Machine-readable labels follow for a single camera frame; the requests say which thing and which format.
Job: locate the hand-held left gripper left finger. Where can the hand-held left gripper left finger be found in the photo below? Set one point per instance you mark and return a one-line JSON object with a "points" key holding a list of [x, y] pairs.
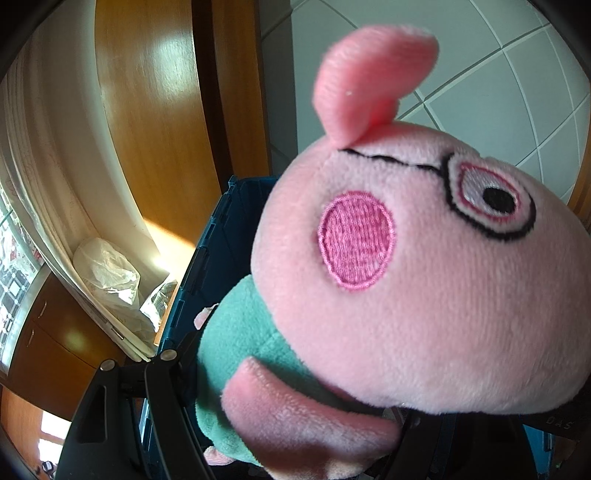
{"points": [[171, 383]]}

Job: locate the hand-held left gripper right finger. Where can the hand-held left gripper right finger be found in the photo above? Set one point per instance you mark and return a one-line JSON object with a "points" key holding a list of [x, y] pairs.
{"points": [[438, 452]]}

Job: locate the blue storage container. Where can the blue storage container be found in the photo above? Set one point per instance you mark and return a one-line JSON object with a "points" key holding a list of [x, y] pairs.
{"points": [[221, 249]]}

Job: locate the pink pig plush teal shirt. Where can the pink pig plush teal shirt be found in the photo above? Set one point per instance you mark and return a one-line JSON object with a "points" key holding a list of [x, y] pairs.
{"points": [[415, 277]]}

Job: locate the wooden cabinet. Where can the wooden cabinet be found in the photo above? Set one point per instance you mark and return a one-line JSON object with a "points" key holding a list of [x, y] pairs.
{"points": [[55, 350]]}

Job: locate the white plastic bag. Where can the white plastic bag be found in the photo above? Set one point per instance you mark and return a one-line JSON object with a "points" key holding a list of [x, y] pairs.
{"points": [[111, 272]]}

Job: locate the window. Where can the window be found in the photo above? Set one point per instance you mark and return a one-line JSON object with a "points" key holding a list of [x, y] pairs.
{"points": [[11, 277]]}

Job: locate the white curtain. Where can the white curtain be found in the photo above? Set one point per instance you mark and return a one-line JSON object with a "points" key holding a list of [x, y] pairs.
{"points": [[55, 161]]}

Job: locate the wooden wall panel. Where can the wooden wall panel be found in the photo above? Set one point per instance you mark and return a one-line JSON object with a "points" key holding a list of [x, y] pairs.
{"points": [[157, 115]]}

